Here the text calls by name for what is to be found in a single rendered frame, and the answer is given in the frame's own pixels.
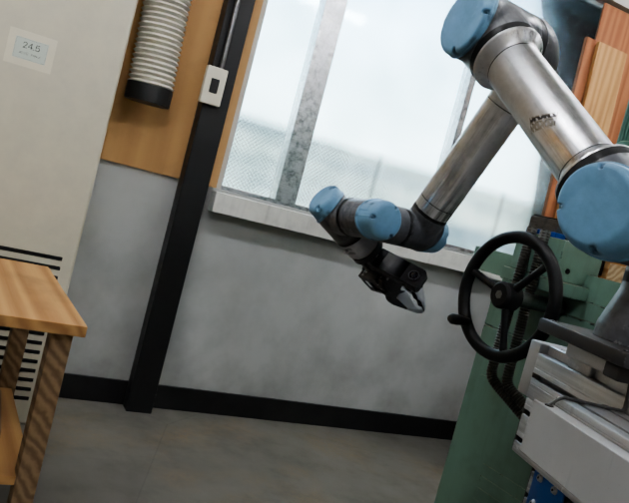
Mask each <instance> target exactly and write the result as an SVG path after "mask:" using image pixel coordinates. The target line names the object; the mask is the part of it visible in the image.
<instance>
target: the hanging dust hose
mask: <svg viewBox="0 0 629 503"><path fill-rule="evenodd" d="M191 1H193V0H145V1H143V4H144V6H143V7H141V8H142V9H143V11H142V12H140V13H141V15H142V16H141V17H140V20H141V22H139V25H140V27H138V30H139V32H138V33H136V34H137V35H138V36H139V37H137V38H135V39H136V40H137V42H136V43H134V44H135V45H136V47H135V48H133V49H134V50H135V53H133V56H134V58H132V61H133V62H134V63H131V66H132V67H133V68H130V69H129V70H130V71H131V72H132V73H130V74H128V75H129V76H130V77H131V78H129V79H127V80H128V81H127V86H126V90H125V94H124V96H125V98H127V99H130V100H132V101H135V102H138V103H142V104H145V105H149V106H152V107H156V108H161V109H166V110H168V109H170V105H171V101H172V97H173V91H174V90H173V89H172V88H171V87H174V86H175V85H174V84H173V83H172V82H175V81H176V80H175V79H174V78H173V77H176V76H177V75H176V73H174V72H177V71H178V70H177V68H175V67H178V66H179V65H178V63H177V62H179V61H180V60H179V58H178V57H180V56H181V54H180V53H179V52H181V51H182V49H181V48H180V47H182V46H183V44H182V43H181V42H183V41H184V39H183V38H182V37H184V36H185V34H184V33H183V32H185V31H186V29H185V28H184V27H186V26H187V24H186V22H187V21H188V18H187V17H188V16H189V13H188V12H189V11H190V8H189V7H190V6H191V3H190V2H191Z"/></svg>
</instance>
